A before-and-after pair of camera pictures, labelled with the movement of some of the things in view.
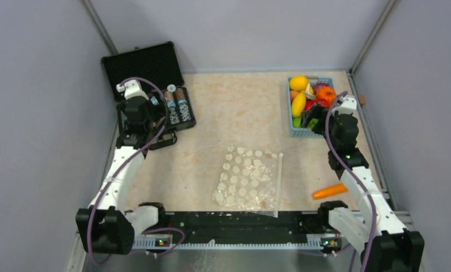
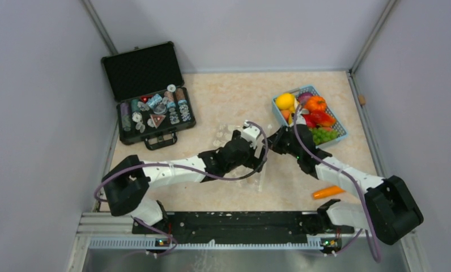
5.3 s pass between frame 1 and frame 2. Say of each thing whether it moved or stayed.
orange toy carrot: stayed
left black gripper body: moved
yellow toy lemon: moved
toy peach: moved
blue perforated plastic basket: moved
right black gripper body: moved
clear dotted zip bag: moved
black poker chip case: stayed
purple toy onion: moved
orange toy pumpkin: moved
